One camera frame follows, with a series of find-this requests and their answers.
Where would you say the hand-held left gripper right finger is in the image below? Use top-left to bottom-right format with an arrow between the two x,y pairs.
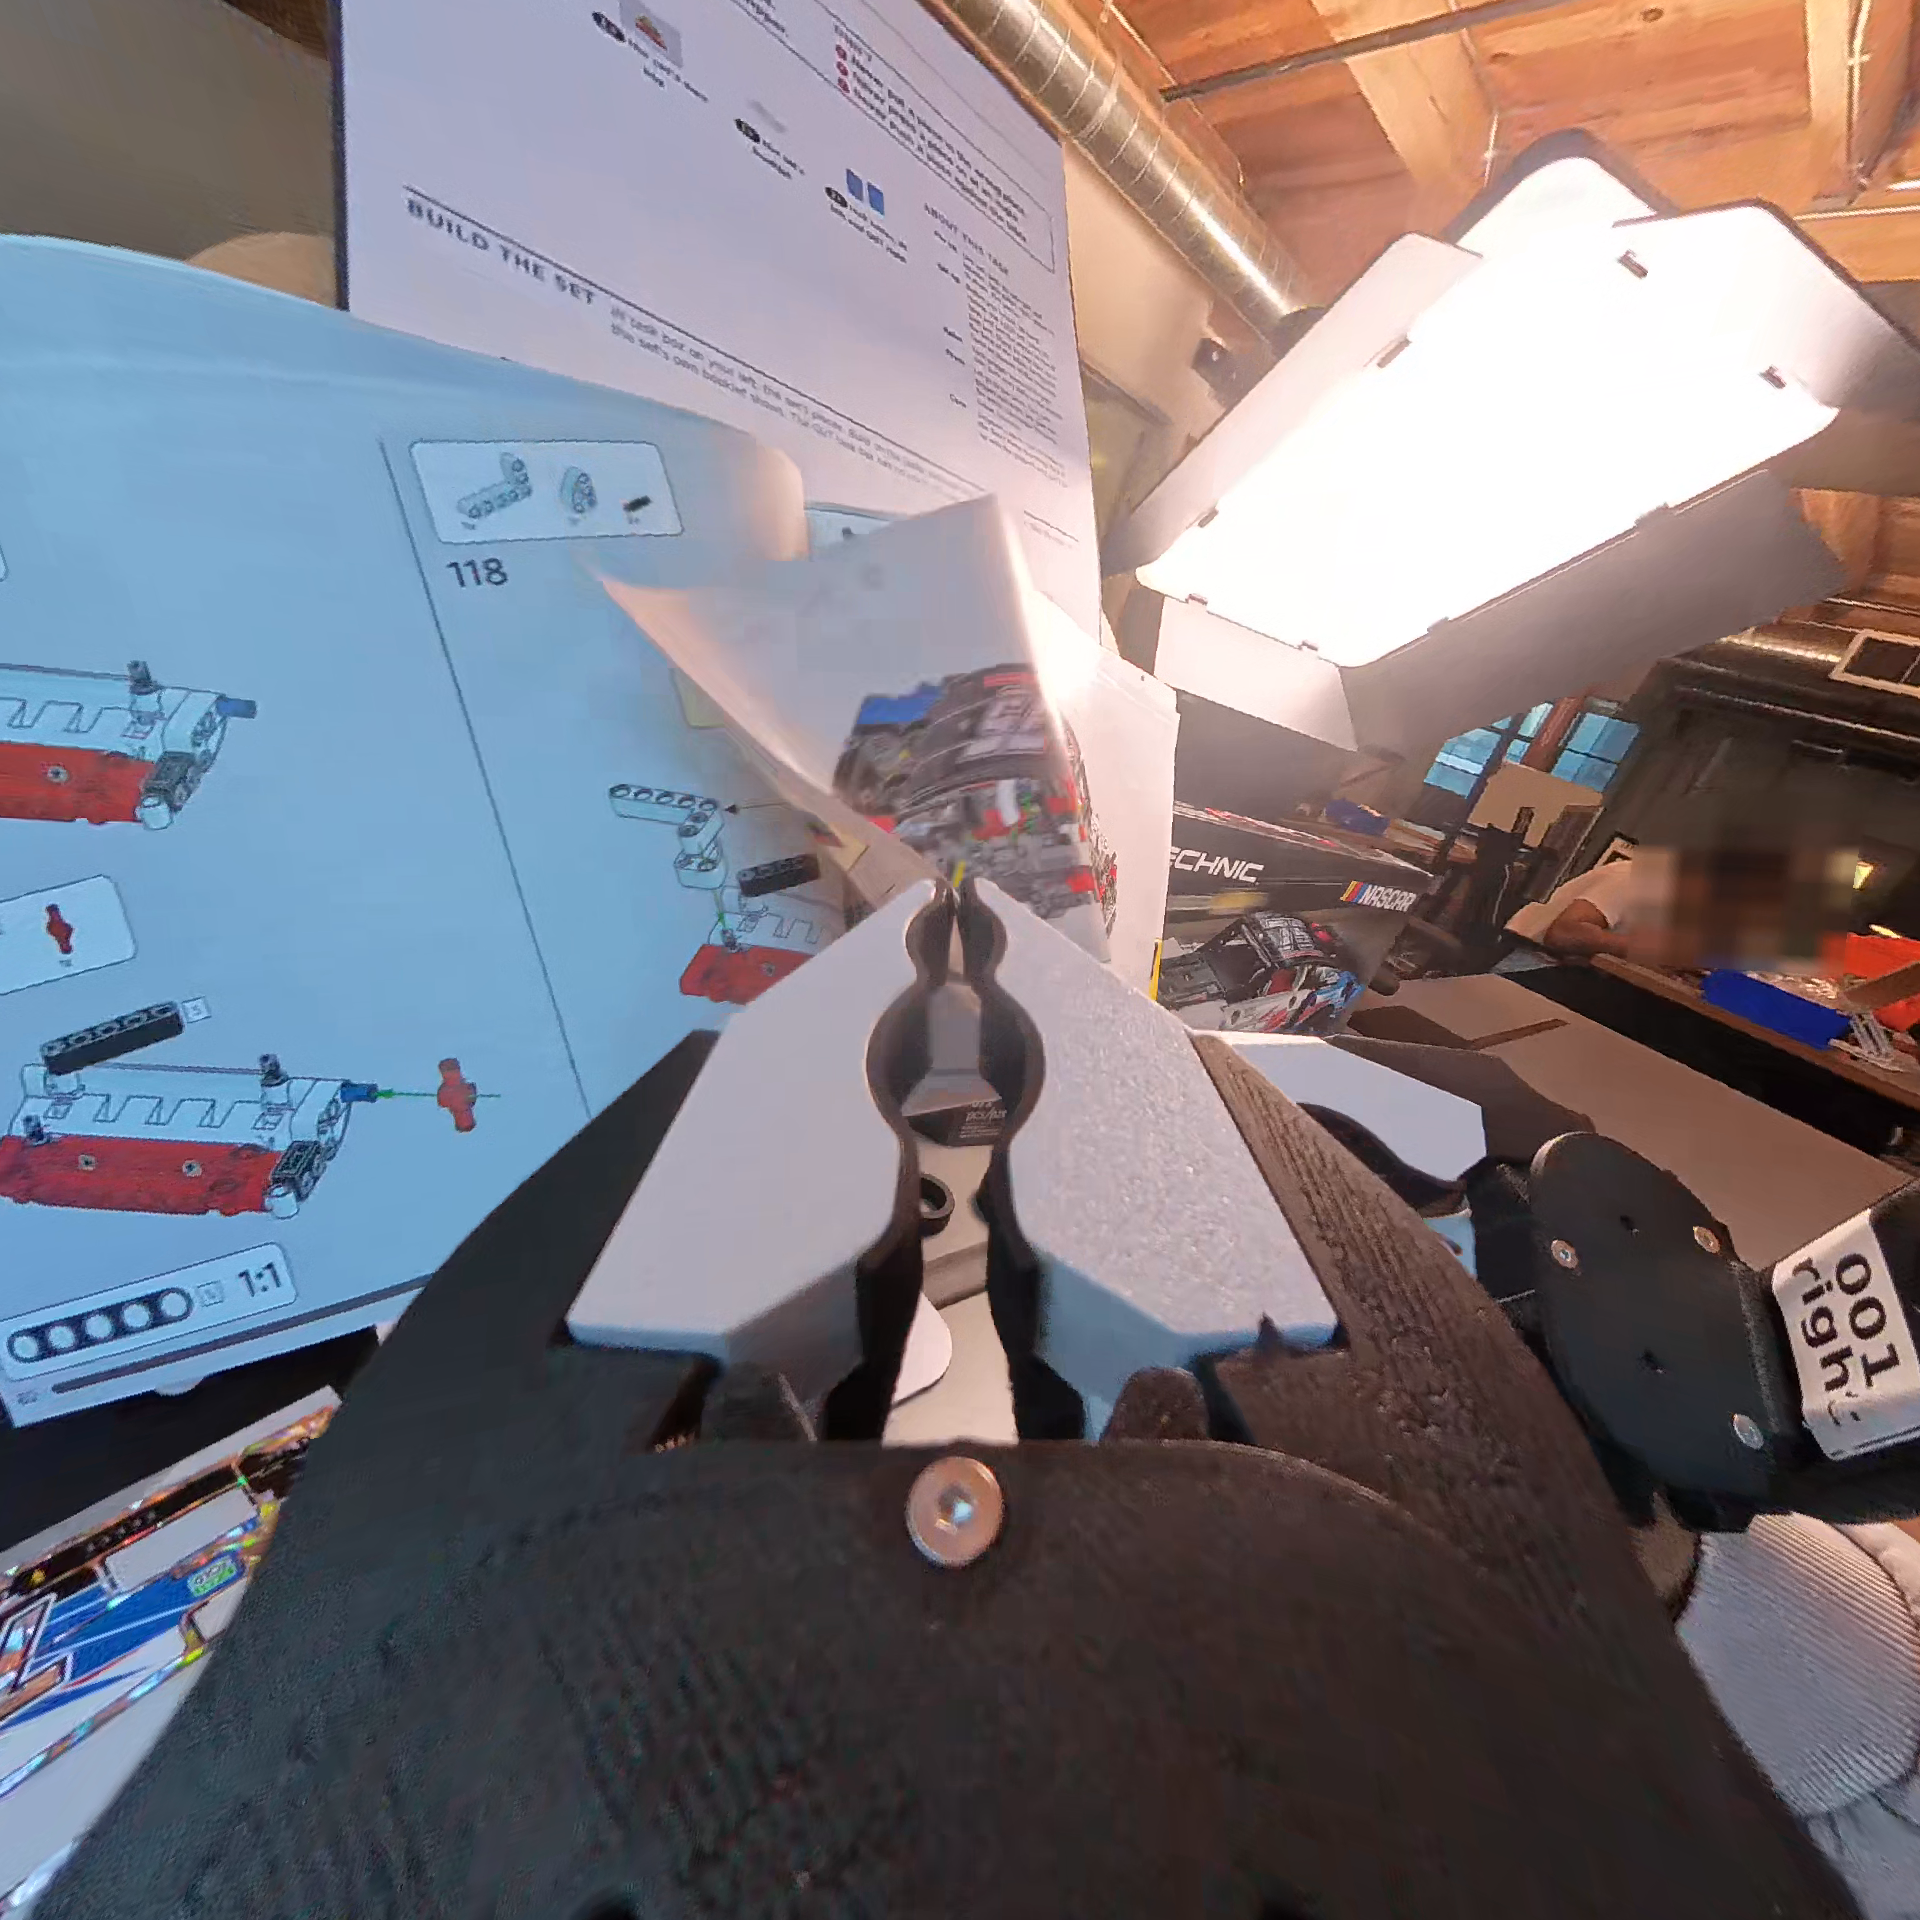
957,878 -> 1343,1437

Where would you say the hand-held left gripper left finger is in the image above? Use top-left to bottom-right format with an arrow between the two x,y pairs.
565,878 -> 963,1441

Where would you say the lego instruction booklet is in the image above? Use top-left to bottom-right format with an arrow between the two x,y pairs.
0,233 -> 1189,1419

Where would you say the person's right forearm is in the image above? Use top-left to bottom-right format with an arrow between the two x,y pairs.
1635,1499 -> 1920,1920

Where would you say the lego set box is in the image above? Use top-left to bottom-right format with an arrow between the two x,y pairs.
1156,801 -> 1442,1036

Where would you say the white book stand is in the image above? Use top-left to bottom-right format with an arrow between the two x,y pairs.
887,1027 -> 1490,1442

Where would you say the blue storage bin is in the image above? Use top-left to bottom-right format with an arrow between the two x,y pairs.
1703,966 -> 1854,1052

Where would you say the paned window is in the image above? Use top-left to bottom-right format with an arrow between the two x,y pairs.
1427,696 -> 1638,819

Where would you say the holographic sticker sheet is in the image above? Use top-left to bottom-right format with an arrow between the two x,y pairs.
0,1395 -> 340,1801

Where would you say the LED panel light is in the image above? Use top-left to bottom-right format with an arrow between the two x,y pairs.
1102,131 -> 1920,753

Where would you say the white printed task sheet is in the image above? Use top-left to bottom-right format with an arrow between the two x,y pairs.
335,0 -> 1104,557

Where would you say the silver ceiling duct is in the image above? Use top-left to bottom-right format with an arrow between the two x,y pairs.
944,0 -> 1321,324

